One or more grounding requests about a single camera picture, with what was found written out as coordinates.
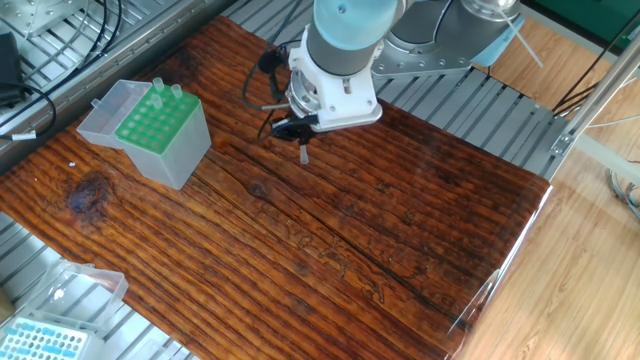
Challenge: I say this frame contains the black power adapter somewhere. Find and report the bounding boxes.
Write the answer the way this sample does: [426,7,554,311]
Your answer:
[0,32,25,107]

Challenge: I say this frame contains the aluminium frame post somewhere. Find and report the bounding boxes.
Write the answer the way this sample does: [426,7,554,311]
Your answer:
[548,32,640,159]

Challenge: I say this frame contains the pale frame crossbar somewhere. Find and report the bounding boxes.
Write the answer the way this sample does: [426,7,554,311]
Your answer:
[574,134,640,186]

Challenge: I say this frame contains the black cable with white label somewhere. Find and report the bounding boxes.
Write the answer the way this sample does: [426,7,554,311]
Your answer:
[0,82,57,142]

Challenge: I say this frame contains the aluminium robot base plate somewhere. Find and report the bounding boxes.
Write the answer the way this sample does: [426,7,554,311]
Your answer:
[372,19,475,80]

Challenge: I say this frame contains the aluminium plate with holes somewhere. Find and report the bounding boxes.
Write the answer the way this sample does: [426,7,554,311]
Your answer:
[0,0,90,39]

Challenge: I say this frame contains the pair of black cables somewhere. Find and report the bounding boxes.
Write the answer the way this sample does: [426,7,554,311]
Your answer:
[22,0,124,84]

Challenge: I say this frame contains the brown wood grain board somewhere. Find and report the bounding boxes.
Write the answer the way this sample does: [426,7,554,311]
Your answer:
[0,14,551,360]

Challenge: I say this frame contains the aluminium table rail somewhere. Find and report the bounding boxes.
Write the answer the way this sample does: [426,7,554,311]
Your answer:
[0,0,236,174]

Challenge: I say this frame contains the black cables along post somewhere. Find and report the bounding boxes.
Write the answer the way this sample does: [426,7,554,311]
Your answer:
[552,9,640,116]

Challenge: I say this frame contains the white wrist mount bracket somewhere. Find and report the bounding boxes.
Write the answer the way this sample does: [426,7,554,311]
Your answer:
[287,39,384,134]

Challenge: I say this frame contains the black cable with ferrite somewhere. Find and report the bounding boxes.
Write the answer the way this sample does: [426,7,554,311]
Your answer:
[256,0,304,142]

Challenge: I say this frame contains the silver force torque sensor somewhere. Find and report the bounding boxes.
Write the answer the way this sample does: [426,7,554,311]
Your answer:
[287,69,321,119]

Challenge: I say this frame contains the blue small pipette tip rack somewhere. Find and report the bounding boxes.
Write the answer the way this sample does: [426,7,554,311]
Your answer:
[0,315,104,360]

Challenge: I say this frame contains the white zip tie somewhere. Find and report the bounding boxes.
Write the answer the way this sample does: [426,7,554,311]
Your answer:
[499,12,545,69]

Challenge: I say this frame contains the black cable with metal plug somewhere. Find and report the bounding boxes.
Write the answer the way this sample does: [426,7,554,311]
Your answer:
[242,64,292,112]

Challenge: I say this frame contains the coloured wire bundle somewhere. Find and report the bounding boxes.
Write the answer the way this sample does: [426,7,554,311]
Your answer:
[606,167,640,224]

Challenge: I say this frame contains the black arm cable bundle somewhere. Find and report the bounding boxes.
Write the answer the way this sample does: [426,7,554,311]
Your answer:
[433,0,454,44]

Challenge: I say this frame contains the clear hinged box lid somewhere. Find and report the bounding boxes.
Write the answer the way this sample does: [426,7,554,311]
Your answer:
[76,79,153,150]

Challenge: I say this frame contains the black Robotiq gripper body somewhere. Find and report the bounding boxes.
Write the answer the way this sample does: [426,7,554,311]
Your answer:
[284,114,321,135]

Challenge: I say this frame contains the green-topped pipette tip box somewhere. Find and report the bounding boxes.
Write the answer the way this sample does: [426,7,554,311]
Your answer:
[114,84,213,191]

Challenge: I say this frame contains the clear plastic rack lid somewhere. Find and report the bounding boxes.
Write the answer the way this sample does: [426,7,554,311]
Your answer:
[29,258,130,334]

